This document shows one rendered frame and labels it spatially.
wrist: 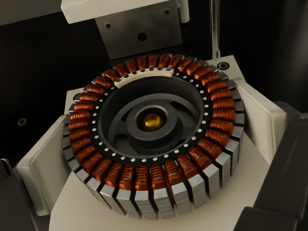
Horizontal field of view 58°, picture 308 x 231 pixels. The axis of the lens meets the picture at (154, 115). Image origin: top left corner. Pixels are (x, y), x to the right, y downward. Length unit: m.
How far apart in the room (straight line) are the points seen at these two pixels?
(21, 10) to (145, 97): 0.27
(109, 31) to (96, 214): 0.17
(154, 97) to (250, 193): 0.09
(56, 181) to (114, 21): 0.16
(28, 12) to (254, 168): 0.35
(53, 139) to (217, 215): 0.10
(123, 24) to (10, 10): 0.20
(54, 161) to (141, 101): 0.08
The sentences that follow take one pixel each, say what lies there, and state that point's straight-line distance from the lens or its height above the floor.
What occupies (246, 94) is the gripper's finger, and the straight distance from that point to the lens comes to 0.16.
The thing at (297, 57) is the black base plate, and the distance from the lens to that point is 0.27.
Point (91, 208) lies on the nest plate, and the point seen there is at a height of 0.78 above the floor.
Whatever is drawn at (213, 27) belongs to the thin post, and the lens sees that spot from 0.23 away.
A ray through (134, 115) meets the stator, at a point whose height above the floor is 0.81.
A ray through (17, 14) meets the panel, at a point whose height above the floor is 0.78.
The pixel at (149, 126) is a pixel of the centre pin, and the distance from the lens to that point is 0.17.
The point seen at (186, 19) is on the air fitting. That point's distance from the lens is 0.29.
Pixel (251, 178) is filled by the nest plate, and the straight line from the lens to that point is 0.18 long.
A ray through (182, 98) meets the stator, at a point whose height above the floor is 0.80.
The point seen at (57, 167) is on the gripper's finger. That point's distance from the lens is 0.17.
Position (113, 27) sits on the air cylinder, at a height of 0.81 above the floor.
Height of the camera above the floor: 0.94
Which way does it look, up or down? 49 degrees down
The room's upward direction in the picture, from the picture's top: 16 degrees counter-clockwise
